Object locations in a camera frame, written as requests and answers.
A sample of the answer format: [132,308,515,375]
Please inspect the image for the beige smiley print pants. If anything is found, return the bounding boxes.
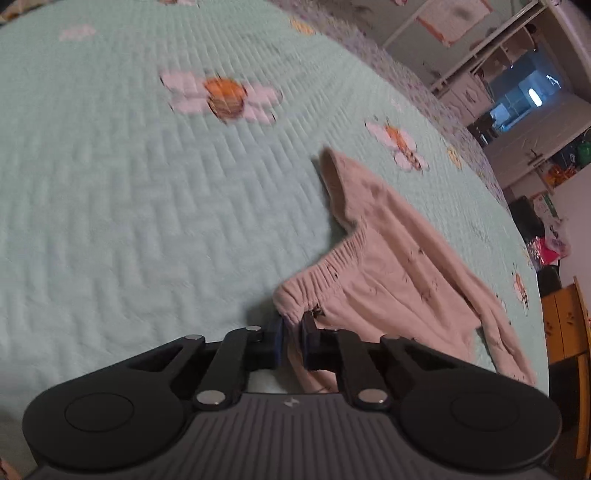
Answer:
[271,147,539,394]

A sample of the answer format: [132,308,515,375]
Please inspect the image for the black chair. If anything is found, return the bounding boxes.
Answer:
[507,195,546,241]

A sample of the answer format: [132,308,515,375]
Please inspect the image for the white drawer cabinet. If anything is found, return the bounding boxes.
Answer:
[438,73,496,117]

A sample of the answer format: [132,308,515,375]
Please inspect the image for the pink plastic bag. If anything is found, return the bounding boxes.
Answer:
[527,225,572,267]

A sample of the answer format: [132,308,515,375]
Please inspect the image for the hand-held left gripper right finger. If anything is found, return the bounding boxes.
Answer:
[301,311,455,410]

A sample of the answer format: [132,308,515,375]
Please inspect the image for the white door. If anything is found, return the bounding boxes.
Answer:
[484,119,591,186]

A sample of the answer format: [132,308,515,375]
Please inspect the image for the white wardrobe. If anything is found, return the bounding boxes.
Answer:
[382,0,542,94]

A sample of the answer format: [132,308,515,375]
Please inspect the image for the floral bed sheet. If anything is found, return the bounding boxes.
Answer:
[267,0,509,205]

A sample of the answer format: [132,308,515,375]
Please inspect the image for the hanging colourful bags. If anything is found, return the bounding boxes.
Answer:
[544,137,591,186]

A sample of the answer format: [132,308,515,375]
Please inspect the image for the orange framed poster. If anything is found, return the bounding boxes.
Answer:
[414,0,493,48]

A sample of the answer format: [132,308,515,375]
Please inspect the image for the white green carton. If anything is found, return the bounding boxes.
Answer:
[530,193,560,228]

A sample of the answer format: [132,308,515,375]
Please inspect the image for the wooden nightstand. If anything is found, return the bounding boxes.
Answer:
[539,276,591,472]

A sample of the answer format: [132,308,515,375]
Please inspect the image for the green quilted bee blanket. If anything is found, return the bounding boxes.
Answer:
[0,0,551,462]

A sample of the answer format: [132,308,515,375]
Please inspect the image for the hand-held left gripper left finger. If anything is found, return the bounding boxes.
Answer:
[124,318,284,411]

